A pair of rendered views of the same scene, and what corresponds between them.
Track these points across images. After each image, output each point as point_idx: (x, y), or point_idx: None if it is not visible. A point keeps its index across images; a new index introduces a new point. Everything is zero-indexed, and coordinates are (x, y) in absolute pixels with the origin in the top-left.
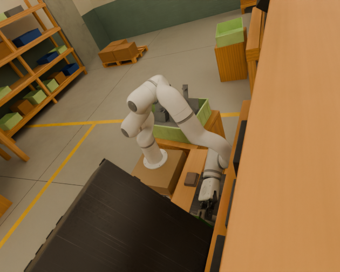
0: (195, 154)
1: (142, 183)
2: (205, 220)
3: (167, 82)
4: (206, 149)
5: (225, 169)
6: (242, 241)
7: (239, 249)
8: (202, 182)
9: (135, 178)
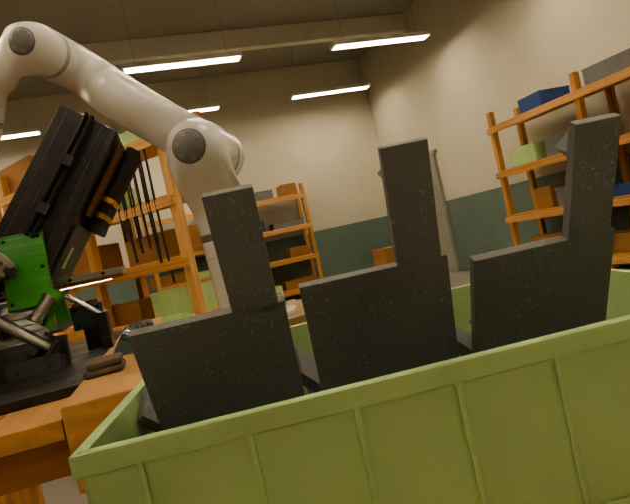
0: (114, 387)
1: (36, 150)
2: (35, 334)
3: None
4: (66, 405)
5: None
6: None
7: None
8: (0, 252)
9: (41, 141)
